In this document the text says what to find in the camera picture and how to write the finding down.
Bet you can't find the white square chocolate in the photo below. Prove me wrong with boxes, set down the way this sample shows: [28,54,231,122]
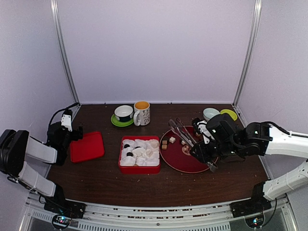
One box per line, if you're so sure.
[169,137,176,143]

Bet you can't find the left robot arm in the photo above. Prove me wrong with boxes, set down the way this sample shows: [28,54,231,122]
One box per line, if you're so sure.
[0,122,83,214]

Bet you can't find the red box lid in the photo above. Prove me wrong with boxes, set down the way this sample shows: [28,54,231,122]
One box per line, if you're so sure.
[70,131,105,163]

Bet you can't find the light blue bowl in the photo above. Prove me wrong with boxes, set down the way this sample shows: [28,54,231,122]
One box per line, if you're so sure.
[203,108,220,121]

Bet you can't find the metal tongs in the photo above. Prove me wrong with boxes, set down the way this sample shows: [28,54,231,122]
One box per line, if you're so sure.
[168,117,218,173]

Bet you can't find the round red tray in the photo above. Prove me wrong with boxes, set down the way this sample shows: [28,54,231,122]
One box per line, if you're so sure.
[159,130,209,174]

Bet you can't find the green saucer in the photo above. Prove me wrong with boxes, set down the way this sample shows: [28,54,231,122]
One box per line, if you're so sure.
[111,114,134,127]

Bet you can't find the white patterned mug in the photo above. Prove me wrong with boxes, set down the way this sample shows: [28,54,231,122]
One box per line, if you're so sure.
[133,101,151,126]

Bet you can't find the red chocolate box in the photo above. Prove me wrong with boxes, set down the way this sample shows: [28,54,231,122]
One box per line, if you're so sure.
[118,136,161,174]

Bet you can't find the white paper liner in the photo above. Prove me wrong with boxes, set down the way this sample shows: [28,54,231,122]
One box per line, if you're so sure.
[119,139,160,167]

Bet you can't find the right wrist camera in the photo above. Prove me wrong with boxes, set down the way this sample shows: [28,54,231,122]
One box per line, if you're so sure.
[196,120,212,144]

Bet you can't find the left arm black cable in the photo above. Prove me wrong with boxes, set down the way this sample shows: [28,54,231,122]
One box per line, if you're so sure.
[48,103,80,128]

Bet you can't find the lime green bowl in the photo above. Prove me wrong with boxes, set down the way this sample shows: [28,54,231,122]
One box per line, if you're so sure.
[220,109,238,121]

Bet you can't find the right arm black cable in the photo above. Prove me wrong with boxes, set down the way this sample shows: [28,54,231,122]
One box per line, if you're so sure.
[264,121,292,135]

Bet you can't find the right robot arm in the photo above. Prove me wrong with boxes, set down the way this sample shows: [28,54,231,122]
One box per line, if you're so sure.
[190,114,308,213]

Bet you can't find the metal base rail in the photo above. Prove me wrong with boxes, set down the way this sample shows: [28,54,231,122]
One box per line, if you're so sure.
[24,198,289,231]

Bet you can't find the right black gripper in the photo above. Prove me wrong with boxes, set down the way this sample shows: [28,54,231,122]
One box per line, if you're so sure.
[190,140,241,164]

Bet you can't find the white and dark cup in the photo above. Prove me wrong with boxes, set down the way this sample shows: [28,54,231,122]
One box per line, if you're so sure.
[114,105,134,123]

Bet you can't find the white heart chocolate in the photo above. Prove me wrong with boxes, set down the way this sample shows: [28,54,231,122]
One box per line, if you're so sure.
[145,149,153,157]

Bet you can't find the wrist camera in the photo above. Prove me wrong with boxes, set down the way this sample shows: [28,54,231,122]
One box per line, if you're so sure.
[196,120,212,144]
[61,109,73,132]

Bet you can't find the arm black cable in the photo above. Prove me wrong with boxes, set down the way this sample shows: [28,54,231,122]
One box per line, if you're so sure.
[48,103,80,128]
[264,121,292,135]

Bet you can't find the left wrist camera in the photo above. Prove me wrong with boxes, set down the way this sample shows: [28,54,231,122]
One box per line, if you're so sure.
[61,109,73,132]

